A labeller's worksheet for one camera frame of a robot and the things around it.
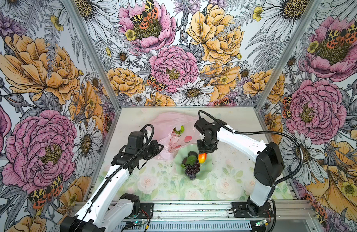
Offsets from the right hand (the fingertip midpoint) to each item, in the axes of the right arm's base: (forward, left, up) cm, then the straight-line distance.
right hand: (203, 156), depth 82 cm
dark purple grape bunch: (-7, +7, -3) cm, 11 cm away
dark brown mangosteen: (+1, +11, -8) cm, 14 cm away
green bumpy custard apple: (+22, +13, -7) cm, 27 cm away
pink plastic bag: (+19, +22, +7) cm, 30 cm away
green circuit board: (-31, -25, -12) cm, 41 cm away
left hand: (0, +22, +6) cm, 23 cm away
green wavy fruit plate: (-3, -1, -10) cm, 11 cm away
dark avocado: (+6, +6, -6) cm, 10 cm away
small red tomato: (0, +1, -1) cm, 1 cm away
